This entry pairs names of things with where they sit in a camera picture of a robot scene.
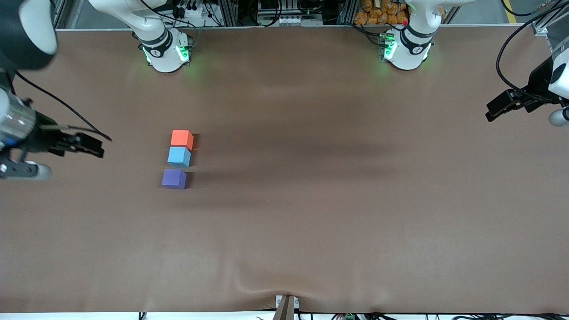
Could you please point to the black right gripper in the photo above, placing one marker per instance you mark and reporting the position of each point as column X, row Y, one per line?
column 46, row 135

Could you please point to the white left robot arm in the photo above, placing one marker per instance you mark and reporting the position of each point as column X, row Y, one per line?
column 411, row 49

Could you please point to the aluminium frame post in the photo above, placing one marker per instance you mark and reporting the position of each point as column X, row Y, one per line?
column 349, row 11
column 229, row 13

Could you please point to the orange foam block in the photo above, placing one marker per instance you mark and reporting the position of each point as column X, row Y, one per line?
column 181, row 138

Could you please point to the light blue foam block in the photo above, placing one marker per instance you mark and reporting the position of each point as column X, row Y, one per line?
column 178, row 156

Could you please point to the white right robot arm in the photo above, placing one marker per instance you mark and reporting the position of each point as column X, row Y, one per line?
column 155, row 49

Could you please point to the brown table cover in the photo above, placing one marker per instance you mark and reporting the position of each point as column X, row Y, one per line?
column 311, row 222

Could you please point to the white power strip black plugs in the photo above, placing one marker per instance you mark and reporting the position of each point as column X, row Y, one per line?
column 195, row 12

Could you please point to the small white power strip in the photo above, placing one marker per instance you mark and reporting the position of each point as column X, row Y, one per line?
column 293, row 21

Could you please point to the aluminium frame corner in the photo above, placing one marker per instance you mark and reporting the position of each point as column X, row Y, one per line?
column 540, row 29

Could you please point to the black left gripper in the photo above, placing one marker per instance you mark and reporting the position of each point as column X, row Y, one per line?
column 536, row 85

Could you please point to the orange snack bags pile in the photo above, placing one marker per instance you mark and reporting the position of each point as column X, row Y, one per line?
column 369, row 13

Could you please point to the purple foam block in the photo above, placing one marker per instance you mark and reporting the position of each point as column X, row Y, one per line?
column 173, row 178

